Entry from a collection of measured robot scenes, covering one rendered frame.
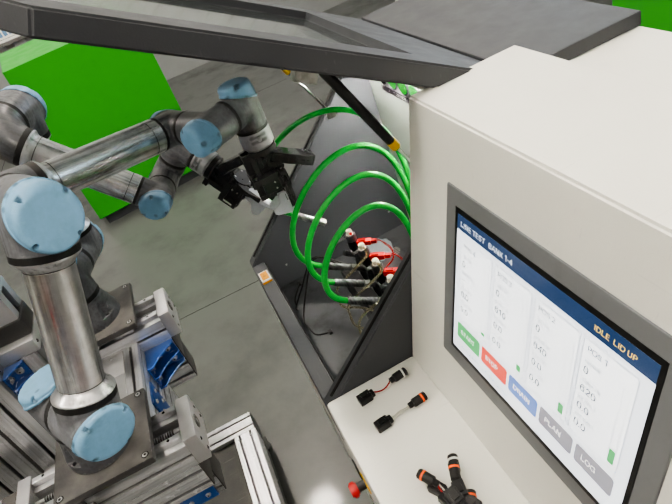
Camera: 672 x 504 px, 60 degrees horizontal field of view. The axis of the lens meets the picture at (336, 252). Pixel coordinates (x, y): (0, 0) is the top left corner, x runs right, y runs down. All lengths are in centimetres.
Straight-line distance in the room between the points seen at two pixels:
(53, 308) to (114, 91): 363
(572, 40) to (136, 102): 381
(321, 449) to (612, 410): 181
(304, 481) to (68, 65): 326
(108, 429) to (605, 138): 95
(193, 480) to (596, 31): 128
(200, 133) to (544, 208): 71
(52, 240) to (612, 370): 83
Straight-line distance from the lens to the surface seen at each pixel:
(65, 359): 114
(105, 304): 178
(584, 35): 125
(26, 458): 166
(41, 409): 130
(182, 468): 146
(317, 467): 246
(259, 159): 135
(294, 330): 155
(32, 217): 102
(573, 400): 86
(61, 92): 460
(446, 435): 119
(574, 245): 75
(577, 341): 80
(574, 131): 83
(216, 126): 123
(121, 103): 466
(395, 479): 116
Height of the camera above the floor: 196
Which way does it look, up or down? 35 degrees down
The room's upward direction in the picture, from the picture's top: 21 degrees counter-clockwise
